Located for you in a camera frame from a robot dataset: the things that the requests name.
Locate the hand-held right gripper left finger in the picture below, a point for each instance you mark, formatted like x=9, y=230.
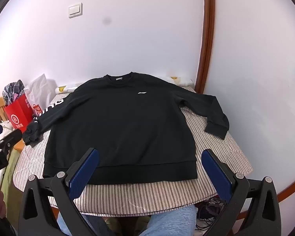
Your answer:
x=84, y=174

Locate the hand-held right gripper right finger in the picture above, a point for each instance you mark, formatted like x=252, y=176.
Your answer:
x=217, y=174

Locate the black sweatshirt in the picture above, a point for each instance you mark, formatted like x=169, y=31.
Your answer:
x=120, y=127

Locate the white floral quilt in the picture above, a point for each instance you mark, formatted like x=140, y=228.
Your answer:
x=3, y=125

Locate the green bed sheet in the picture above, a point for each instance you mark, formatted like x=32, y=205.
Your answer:
x=9, y=177

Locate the red paper shopping bag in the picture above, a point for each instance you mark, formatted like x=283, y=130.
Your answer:
x=18, y=115

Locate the grey plaid cloth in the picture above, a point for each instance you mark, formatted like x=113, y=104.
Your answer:
x=12, y=91

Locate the white plastic shopping bag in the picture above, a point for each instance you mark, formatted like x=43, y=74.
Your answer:
x=40, y=88

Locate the striped quilted table cover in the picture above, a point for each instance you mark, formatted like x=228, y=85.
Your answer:
x=142, y=196

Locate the brown wooden baseboard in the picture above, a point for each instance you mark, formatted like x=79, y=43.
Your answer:
x=286, y=194

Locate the white duck-print roll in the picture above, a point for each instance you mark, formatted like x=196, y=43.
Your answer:
x=64, y=88

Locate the brown wooden door frame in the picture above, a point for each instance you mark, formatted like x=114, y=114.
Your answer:
x=206, y=41

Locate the white wall light switch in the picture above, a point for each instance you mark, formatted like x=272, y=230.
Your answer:
x=75, y=10

